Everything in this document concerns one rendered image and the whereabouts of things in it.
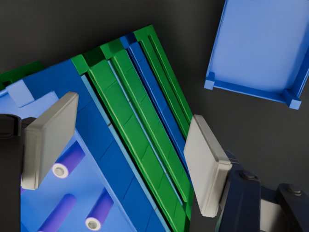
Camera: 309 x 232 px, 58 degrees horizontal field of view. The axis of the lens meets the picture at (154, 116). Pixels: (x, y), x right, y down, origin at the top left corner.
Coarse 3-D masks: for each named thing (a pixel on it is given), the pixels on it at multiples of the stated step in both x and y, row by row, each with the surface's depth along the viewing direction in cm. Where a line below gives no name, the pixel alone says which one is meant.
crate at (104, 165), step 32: (64, 64) 27; (0, 96) 27; (32, 96) 22; (96, 128) 29; (96, 160) 27; (32, 192) 37; (64, 192) 36; (96, 192) 35; (128, 192) 30; (32, 224) 39; (64, 224) 38; (128, 224) 29; (160, 224) 35
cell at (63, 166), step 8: (72, 144) 30; (64, 152) 28; (72, 152) 28; (80, 152) 28; (64, 160) 26; (72, 160) 27; (80, 160) 28; (56, 168) 26; (64, 168) 26; (72, 168) 27; (56, 176) 27; (64, 176) 26
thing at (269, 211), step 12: (228, 156) 15; (240, 168) 14; (228, 180) 13; (264, 192) 12; (264, 204) 12; (276, 204) 11; (264, 216) 12; (276, 216) 12; (264, 228) 12; (276, 228) 12
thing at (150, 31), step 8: (152, 32) 63; (152, 40) 61; (160, 48) 64; (160, 56) 62; (168, 64) 66; (168, 72) 63; (168, 80) 69; (176, 80) 68; (176, 88) 65; (176, 96) 70; (184, 104) 67; (184, 112) 66
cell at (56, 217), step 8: (64, 200) 34; (72, 200) 35; (56, 208) 33; (64, 208) 34; (72, 208) 35; (48, 216) 32; (56, 216) 32; (64, 216) 33; (48, 224) 31; (56, 224) 31
